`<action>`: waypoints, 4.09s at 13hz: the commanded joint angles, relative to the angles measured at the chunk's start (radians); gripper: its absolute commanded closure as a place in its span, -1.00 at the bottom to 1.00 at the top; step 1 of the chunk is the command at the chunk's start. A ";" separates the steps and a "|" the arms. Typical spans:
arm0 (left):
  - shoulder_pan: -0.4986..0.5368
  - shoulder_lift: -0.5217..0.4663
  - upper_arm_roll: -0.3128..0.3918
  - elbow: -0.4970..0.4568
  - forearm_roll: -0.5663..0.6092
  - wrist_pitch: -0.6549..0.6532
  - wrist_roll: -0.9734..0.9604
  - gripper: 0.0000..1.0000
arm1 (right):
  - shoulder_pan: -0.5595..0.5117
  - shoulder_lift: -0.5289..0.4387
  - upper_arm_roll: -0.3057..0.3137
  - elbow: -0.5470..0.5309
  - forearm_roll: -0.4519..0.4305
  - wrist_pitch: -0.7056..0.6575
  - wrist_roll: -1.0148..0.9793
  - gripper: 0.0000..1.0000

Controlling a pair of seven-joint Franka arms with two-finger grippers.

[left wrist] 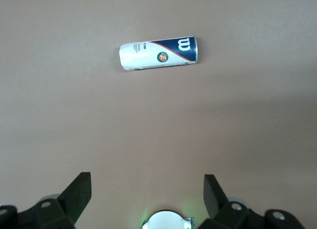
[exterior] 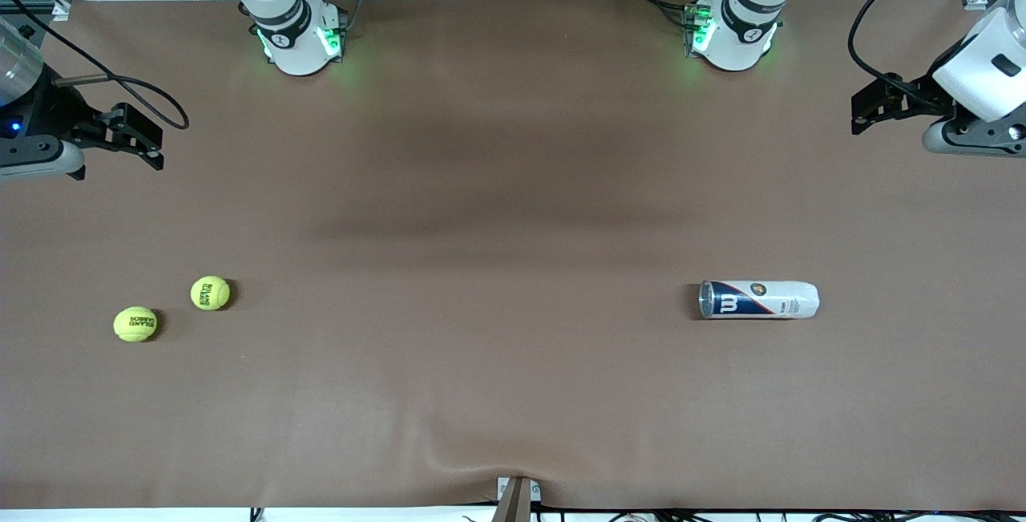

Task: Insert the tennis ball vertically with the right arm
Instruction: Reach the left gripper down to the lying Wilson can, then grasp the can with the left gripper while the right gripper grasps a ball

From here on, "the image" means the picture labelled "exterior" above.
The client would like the yellow printed tennis ball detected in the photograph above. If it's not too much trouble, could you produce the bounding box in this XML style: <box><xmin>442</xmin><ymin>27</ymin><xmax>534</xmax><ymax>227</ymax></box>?
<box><xmin>190</xmin><ymin>275</ymin><xmax>232</xmax><ymax>312</ymax></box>
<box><xmin>113</xmin><ymin>306</ymin><xmax>159</xmax><ymax>343</ymax></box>

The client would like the blue white tennis ball can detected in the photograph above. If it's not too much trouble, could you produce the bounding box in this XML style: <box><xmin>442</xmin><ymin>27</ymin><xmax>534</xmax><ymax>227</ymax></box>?
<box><xmin>698</xmin><ymin>280</ymin><xmax>821</xmax><ymax>321</ymax></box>

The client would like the brown table mat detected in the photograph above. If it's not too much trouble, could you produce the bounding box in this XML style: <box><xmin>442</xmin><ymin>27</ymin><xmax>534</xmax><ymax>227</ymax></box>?
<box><xmin>0</xmin><ymin>0</ymin><xmax>1026</xmax><ymax>512</ymax></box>

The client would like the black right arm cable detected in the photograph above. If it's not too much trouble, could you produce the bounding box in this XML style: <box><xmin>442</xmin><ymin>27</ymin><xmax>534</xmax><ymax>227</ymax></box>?
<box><xmin>0</xmin><ymin>0</ymin><xmax>191</xmax><ymax>132</ymax></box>

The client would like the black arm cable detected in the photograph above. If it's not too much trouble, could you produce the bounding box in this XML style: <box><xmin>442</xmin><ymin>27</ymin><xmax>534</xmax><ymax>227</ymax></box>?
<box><xmin>847</xmin><ymin>0</ymin><xmax>999</xmax><ymax>106</ymax></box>
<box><xmin>0</xmin><ymin>0</ymin><xmax>191</xmax><ymax>132</ymax></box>

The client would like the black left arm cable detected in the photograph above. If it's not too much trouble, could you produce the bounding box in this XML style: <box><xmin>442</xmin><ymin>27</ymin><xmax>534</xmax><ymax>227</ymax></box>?
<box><xmin>847</xmin><ymin>0</ymin><xmax>999</xmax><ymax>106</ymax></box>

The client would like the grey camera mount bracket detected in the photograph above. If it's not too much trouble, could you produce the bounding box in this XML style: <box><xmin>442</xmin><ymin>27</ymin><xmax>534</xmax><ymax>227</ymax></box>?
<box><xmin>493</xmin><ymin>476</ymin><xmax>543</xmax><ymax>522</ymax></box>

